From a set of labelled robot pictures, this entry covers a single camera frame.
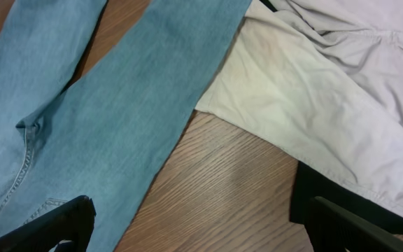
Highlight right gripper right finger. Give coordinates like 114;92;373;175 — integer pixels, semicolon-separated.
306;197;403;252

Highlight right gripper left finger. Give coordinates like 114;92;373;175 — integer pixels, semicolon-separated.
0;195;96;252

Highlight light blue denim jeans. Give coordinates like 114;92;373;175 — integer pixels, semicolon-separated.
0;0;249;251

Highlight black garment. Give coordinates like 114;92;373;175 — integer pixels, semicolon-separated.
265;1;403;235

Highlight beige garment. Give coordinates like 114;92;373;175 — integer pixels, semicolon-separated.
196;0;403;217

